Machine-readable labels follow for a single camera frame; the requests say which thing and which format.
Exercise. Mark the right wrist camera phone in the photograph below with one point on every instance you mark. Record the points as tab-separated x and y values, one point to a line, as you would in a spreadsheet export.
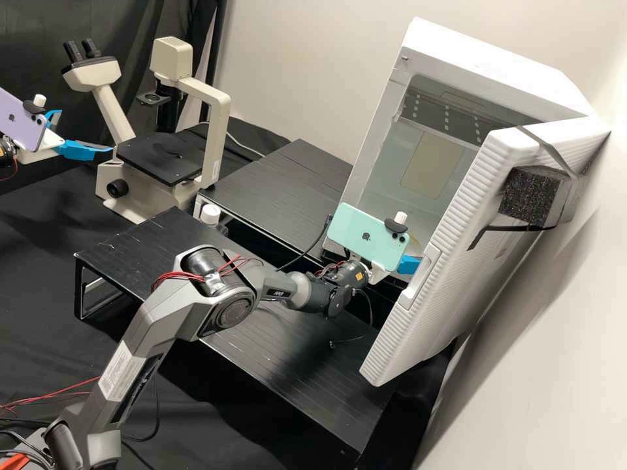
362	235

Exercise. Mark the white incubator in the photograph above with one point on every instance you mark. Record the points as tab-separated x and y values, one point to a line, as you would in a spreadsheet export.
441	98

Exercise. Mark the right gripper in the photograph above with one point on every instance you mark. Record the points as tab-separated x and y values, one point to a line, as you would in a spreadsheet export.
378	274

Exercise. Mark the petri dish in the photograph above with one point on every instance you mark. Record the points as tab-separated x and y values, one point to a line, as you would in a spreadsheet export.
416	239

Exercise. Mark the cream microscope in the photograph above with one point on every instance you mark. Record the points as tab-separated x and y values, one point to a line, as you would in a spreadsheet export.
161	156

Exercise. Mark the incubator door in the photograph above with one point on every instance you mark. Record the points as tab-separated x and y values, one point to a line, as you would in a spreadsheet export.
450	274

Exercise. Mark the wrist camera phone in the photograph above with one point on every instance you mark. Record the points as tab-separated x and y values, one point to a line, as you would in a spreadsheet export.
19	122
362	235

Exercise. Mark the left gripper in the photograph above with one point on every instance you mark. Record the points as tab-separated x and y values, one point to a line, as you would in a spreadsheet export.
46	149

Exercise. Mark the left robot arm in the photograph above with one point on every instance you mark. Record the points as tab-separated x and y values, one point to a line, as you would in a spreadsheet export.
5	152

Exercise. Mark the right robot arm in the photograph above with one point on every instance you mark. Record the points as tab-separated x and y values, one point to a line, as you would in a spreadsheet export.
161	313

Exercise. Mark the white-capped bottle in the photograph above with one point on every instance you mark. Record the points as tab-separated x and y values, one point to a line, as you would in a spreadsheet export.
211	213

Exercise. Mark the black platform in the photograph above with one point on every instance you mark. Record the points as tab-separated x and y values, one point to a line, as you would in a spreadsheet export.
274	186
303	362

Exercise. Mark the left wrist camera phone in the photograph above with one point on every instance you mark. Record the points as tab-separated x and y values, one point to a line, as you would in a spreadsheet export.
19	122

